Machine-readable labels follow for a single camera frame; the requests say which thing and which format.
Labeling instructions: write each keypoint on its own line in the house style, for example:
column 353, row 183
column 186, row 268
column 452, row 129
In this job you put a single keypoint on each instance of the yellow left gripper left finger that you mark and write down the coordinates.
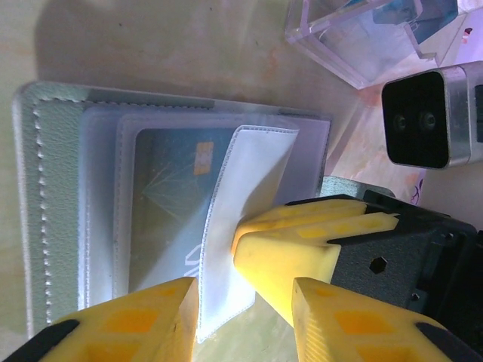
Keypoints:
column 132, row 324

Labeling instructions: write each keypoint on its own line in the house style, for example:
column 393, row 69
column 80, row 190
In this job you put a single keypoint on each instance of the clear acrylic card box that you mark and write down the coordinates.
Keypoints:
column 339, row 45

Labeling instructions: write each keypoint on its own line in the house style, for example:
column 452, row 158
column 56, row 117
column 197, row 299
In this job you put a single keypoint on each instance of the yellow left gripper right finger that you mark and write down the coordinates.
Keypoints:
column 358, row 328

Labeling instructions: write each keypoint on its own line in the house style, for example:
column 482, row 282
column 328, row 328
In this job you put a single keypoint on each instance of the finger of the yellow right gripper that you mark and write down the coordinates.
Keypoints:
column 320, row 209
column 283, row 260

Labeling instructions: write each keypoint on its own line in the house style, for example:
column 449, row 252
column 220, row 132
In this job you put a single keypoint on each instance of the green leather card holder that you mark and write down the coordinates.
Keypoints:
column 53, row 188

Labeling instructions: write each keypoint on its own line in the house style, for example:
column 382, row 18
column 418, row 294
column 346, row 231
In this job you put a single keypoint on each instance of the blue VIP credit card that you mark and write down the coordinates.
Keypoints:
column 170, row 188
column 437, row 15

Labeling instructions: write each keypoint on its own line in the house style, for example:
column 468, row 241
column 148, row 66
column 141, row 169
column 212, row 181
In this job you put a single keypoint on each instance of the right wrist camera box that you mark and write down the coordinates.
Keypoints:
column 415, row 117

